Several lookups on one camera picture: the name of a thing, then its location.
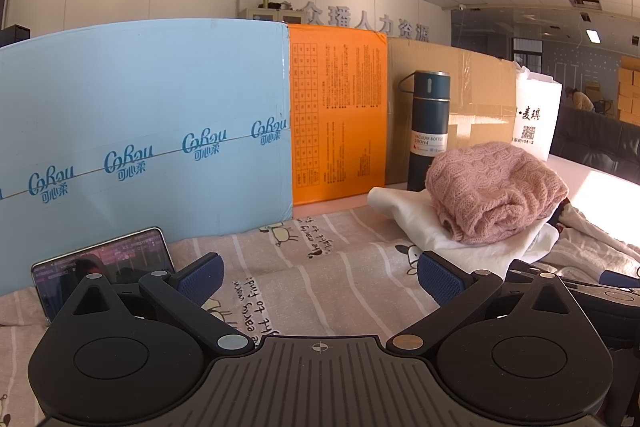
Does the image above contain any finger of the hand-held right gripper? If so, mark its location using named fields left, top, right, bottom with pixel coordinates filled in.
left=599, top=269, right=640, bottom=292

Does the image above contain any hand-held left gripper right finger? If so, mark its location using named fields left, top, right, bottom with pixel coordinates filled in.
left=386, top=252, right=573, bottom=356

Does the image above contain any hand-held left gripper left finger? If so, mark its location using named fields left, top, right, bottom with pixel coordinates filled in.
left=72, top=253, right=254, bottom=355

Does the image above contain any pink knitted sweater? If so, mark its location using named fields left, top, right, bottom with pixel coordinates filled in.
left=425, top=141, right=570, bottom=245

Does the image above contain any white blanket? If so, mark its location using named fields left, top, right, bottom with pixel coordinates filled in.
left=537, top=199, right=640, bottom=280

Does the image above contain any white garment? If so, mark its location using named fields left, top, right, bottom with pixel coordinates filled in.
left=368, top=186, right=560, bottom=270

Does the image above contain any smartphone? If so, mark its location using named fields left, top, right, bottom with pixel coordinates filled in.
left=31, top=228, right=176, bottom=325

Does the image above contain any black sofa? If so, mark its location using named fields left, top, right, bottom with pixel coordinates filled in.
left=550, top=104, right=640, bottom=185

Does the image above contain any dark blue vacuum bottle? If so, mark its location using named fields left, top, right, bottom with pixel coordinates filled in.
left=398, top=70, right=451, bottom=192

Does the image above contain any large light blue carton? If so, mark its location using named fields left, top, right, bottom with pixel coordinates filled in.
left=0, top=18, right=293, bottom=298

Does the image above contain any white paper bag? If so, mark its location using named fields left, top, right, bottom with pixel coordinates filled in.
left=510, top=62, right=563, bottom=162

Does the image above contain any orange printed box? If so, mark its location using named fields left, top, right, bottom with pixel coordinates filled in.
left=289, top=24, right=389, bottom=206

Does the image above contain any stack of cardboard boxes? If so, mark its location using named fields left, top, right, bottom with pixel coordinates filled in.
left=617, top=56, right=640, bottom=125

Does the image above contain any brown cardboard box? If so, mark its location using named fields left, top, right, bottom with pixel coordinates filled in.
left=385, top=38, right=518, bottom=185

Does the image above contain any glass door cabinet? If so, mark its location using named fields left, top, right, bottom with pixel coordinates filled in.
left=239, top=0, right=303, bottom=24

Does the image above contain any black box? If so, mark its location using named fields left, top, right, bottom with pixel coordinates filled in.
left=0, top=24, right=32, bottom=48

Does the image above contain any grey wall lettering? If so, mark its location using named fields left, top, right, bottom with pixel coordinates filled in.
left=302, top=2, right=431, bottom=44

